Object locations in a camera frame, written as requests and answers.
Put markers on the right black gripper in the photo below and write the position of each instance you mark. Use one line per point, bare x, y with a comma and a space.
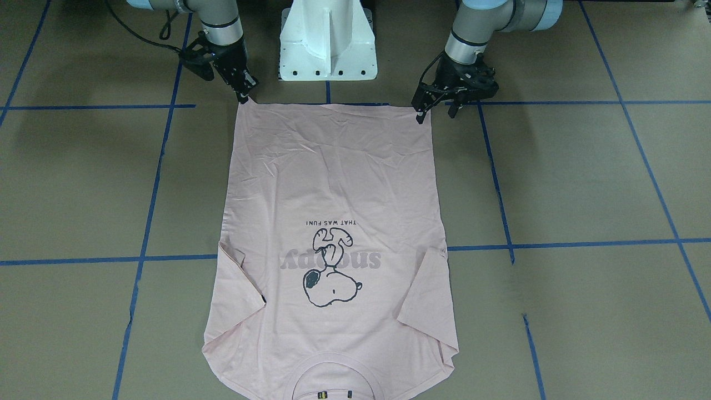
228, 57

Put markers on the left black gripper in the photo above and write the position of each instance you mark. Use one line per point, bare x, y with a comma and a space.
451, 73

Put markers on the pink Snoopy t-shirt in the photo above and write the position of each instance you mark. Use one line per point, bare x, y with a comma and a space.
332, 276

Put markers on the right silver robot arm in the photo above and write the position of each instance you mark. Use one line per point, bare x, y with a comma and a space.
219, 19

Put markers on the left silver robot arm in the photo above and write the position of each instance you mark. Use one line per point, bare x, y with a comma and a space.
476, 21

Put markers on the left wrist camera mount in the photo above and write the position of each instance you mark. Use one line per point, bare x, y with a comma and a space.
477, 81

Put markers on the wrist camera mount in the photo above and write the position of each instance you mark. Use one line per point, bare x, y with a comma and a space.
199, 56
477, 81

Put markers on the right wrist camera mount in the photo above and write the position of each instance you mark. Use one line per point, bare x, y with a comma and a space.
199, 56

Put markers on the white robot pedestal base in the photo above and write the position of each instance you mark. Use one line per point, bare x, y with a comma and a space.
327, 41

